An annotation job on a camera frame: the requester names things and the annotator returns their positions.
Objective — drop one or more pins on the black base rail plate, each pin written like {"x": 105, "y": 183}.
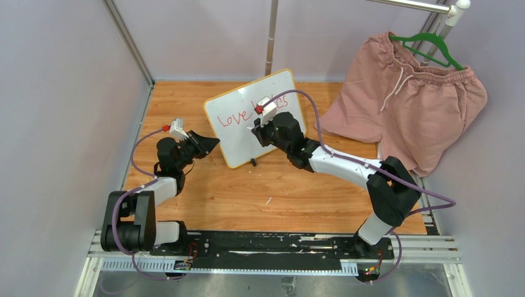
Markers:
{"x": 287, "y": 254}

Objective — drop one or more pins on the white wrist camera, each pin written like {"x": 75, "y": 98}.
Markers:
{"x": 267, "y": 109}
{"x": 176, "y": 130}

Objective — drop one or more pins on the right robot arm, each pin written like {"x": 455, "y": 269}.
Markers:
{"x": 389, "y": 185}

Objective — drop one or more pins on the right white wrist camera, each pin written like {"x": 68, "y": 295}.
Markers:
{"x": 267, "y": 109}

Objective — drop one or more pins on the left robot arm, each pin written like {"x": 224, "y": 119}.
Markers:
{"x": 130, "y": 224}

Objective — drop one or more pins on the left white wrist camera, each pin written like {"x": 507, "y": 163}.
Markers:
{"x": 176, "y": 130}

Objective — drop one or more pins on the pink shorts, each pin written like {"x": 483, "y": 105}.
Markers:
{"x": 413, "y": 112}

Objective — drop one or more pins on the white metal clothes rack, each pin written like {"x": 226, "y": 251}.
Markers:
{"x": 317, "y": 40}

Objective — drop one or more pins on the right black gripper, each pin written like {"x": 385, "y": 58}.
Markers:
{"x": 260, "y": 132}

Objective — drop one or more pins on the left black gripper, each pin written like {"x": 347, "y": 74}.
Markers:
{"x": 202, "y": 145}

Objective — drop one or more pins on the yellow framed whiteboard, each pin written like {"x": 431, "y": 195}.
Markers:
{"x": 230, "y": 114}

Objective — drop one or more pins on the grey aluminium corner post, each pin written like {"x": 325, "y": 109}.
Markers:
{"x": 124, "y": 32}

